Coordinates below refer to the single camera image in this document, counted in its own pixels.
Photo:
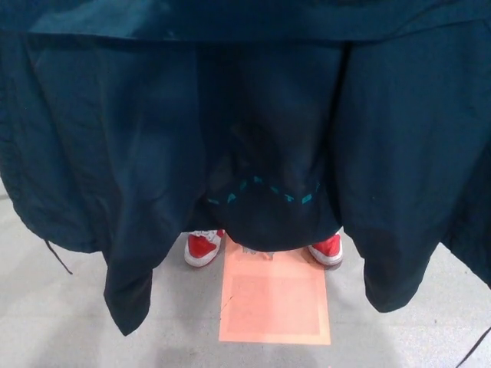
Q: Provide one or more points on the orange square floor mat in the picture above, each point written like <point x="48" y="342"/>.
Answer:
<point x="268" y="306"/>

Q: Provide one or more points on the dark teal coat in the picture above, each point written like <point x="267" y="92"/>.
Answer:
<point x="115" y="153"/>

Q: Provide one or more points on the red white sneaker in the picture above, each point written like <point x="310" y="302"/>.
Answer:
<point x="326" y="249"/>
<point x="201" y="249"/>

